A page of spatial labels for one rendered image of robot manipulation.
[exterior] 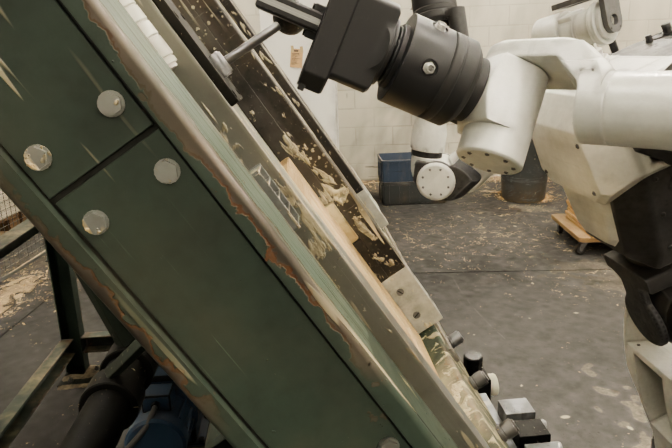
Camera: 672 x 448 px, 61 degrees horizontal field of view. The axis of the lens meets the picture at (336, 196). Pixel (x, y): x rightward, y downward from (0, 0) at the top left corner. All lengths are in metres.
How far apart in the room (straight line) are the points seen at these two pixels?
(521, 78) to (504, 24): 5.82
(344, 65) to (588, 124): 0.22
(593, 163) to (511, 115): 0.35
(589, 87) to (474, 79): 0.10
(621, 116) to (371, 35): 0.22
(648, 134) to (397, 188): 4.83
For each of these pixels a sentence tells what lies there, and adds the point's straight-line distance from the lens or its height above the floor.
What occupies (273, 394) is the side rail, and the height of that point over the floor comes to 1.18.
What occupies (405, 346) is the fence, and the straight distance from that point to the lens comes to 0.67.
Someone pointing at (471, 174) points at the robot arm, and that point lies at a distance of 1.17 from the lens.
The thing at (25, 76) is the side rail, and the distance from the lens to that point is 0.36.
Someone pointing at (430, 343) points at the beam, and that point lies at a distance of 1.05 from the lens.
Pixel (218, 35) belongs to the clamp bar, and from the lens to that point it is 0.95.
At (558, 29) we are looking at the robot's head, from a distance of 0.96.
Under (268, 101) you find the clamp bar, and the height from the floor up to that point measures 1.32.
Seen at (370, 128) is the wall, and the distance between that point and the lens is 6.27.
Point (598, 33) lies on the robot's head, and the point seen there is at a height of 1.41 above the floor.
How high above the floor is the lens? 1.40
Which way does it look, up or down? 14 degrees down
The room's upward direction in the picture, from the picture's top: 2 degrees counter-clockwise
